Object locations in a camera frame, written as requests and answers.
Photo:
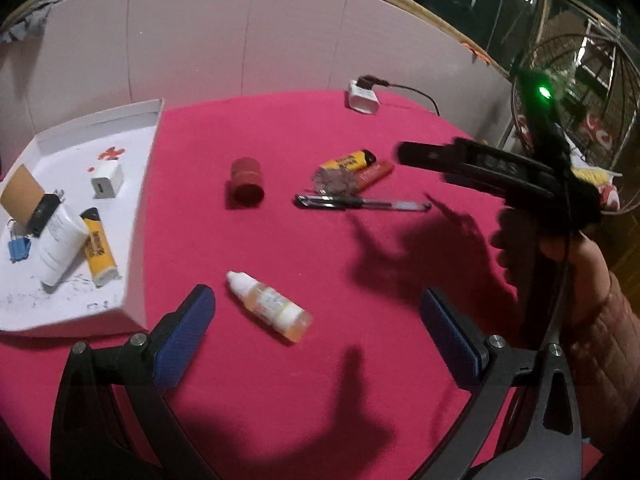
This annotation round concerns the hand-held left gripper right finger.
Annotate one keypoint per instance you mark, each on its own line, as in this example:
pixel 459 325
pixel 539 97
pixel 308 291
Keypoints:
pixel 450 340

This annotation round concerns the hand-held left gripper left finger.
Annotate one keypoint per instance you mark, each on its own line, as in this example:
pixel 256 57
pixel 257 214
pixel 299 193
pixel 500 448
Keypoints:
pixel 187 335

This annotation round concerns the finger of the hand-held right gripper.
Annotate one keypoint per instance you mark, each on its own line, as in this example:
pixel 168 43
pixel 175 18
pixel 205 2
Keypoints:
pixel 420 152

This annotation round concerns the red lighter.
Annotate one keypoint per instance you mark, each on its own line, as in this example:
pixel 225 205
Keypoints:
pixel 375 174

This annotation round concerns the yellow lighter black end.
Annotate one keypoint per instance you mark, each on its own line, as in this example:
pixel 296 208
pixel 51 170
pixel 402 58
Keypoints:
pixel 347 161

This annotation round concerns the orange liquid dropper bottle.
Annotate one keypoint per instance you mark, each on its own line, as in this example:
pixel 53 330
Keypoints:
pixel 272 307

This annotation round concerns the white cardboard tray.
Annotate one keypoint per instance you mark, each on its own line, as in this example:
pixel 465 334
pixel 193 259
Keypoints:
pixel 65 305

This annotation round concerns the person's right hand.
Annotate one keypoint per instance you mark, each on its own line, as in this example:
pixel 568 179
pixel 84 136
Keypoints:
pixel 582 270

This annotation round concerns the yellow packet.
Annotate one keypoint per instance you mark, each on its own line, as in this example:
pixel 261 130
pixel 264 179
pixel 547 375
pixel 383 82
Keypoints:
pixel 595 174

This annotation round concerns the red white packet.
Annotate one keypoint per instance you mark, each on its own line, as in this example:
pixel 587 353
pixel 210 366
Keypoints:
pixel 597 132
pixel 610 197

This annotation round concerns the grey rough lump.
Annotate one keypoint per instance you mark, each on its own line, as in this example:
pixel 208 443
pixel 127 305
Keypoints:
pixel 335 182

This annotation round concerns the black gel pen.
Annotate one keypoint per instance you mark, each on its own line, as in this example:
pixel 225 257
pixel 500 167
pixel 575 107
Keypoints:
pixel 340 202

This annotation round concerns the orange plastic piece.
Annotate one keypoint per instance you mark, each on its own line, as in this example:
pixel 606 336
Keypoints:
pixel 476 52

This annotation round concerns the yellow lighter white end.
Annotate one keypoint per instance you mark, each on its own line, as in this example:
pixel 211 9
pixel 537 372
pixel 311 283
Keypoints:
pixel 100 250

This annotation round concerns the white tube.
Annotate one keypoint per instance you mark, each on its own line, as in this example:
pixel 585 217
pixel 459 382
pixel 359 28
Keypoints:
pixel 62 245

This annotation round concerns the red cylindrical container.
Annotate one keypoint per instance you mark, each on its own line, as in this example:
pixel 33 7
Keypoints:
pixel 246 185

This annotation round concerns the white charger cube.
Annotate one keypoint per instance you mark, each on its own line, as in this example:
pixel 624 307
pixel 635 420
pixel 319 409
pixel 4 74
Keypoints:
pixel 107 180

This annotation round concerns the blue binder clip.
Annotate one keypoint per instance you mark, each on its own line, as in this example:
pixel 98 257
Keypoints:
pixel 19 250

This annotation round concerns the brown cardboard piece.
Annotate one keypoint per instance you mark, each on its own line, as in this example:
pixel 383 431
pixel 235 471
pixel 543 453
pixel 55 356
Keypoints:
pixel 20 192

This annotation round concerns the bamboo rail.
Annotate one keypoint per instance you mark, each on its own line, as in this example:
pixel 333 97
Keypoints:
pixel 440 25

